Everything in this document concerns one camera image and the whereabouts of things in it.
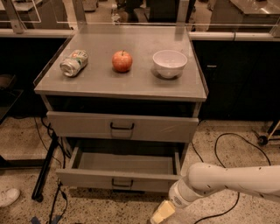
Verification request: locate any crushed silver soda can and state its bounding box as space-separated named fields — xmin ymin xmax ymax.
xmin=59 ymin=50 xmax=88 ymax=77

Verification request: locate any black floor cable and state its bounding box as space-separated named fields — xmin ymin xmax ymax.
xmin=33 ymin=116 xmax=69 ymax=224
xmin=191 ymin=132 xmax=272 ymax=224

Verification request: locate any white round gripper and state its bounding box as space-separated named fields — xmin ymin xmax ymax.
xmin=150 ymin=176 xmax=204 ymax=224

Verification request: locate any grey drawer cabinet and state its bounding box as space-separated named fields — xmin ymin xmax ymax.
xmin=33 ymin=25 xmax=209 ymax=165

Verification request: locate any grey drawer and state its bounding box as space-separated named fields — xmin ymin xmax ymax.
xmin=47 ymin=111 xmax=199 ymax=143
xmin=56 ymin=147 xmax=180 ymax=193

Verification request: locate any black floor cable left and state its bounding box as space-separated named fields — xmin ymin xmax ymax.
xmin=33 ymin=116 xmax=69 ymax=224

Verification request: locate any black caster wheel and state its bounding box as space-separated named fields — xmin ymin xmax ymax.
xmin=257 ymin=136 xmax=269 ymax=145

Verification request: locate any black table leg bar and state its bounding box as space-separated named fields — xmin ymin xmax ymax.
xmin=31 ymin=135 xmax=57 ymax=202

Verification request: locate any white ceramic bowl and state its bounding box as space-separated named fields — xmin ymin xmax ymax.
xmin=152 ymin=50 xmax=188 ymax=79

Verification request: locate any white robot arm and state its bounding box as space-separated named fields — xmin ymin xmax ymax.
xmin=150 ymin=163 xmax=280 ymax=224

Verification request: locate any white shoe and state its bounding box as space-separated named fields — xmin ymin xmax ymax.
xmin=0 ymin=188 xmax=20 ymax=207

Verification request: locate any black floor cable right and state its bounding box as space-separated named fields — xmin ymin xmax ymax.
xmin=191 ymin=132 xmax=272 ymax=224

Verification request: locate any red apple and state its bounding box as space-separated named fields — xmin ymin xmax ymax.
xmin=112 ymin=50 xmax=133 ymax=73

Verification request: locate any clear plastic bottle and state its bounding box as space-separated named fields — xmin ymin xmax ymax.
xmin=111 ymin=4 xmax=121 ymax=25

